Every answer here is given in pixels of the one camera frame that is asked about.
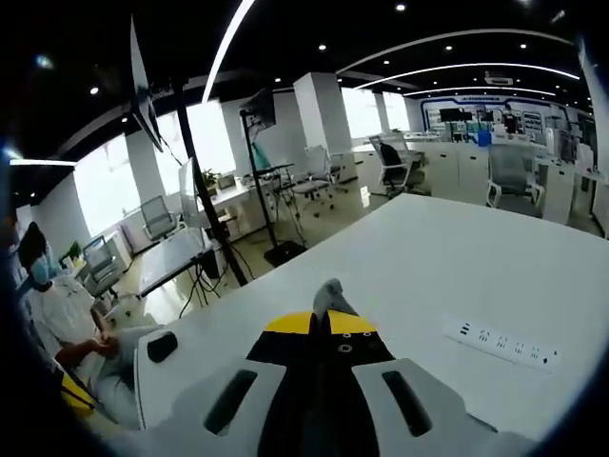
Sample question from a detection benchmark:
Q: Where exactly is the black-backed office chair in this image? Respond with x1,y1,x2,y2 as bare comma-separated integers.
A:
369,134,429,197

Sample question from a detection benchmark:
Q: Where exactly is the white table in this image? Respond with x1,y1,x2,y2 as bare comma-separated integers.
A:
135,192,605,444

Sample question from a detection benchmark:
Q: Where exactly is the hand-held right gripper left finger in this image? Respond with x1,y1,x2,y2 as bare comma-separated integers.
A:
156,311,329,457

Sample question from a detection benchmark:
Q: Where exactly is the ceiling air conditioner vent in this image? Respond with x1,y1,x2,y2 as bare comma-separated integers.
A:
483,70,516,87

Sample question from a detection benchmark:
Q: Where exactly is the large flat monitor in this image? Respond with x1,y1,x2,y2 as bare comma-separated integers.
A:
129,16,166,154

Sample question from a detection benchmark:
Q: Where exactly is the black monitor stand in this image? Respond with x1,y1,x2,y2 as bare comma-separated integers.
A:
173,83,251,288
240,109,308,267

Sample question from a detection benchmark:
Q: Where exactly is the white low cabinet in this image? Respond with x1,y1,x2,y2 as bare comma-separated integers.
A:
427,140,491,201

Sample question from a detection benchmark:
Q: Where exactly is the black oval table grommet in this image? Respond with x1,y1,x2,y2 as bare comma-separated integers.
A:
146,331,179,364

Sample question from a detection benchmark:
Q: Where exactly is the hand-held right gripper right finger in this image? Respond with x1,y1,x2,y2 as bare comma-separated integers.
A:
323,310,499,457

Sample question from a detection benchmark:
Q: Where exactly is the white power strip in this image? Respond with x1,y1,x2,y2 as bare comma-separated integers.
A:
441,313,563,375

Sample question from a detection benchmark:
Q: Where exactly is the grey mesh office chair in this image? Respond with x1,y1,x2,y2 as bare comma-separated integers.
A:
484,142,547,218

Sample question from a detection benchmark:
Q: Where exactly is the white office chair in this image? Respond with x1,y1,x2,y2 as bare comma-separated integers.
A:
293,145,344,211

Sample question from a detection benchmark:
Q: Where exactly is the grey towel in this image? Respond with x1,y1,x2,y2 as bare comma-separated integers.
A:
312,278,361,319

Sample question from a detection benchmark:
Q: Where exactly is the glass top desk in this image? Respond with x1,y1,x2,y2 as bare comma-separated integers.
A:
137,227,225,299

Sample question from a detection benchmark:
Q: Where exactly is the small black monitor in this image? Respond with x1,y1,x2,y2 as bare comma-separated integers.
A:
239,87,278,131

